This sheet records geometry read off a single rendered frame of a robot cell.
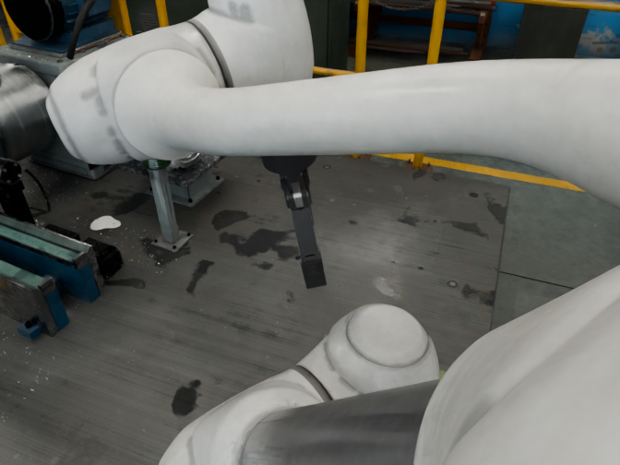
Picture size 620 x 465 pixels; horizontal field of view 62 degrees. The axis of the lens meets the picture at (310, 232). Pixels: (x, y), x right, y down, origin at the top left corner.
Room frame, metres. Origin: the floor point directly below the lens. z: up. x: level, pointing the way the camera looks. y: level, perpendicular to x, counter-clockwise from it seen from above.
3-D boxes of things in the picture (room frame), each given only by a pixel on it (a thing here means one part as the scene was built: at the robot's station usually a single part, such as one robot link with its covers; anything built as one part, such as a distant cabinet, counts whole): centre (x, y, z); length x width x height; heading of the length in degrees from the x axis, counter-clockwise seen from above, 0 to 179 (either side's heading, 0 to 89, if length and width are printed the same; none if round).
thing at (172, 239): (1.07, 0.36, 1.01); 0.08 x 0.08 x 0.42; 64
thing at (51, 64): (1.57, 0.72, 0.99); 0.35 x 0.31 x 0.37; 154
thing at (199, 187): (1.33, 0.38, 0.86); 0.27 x 0.24 x 0.12; 154
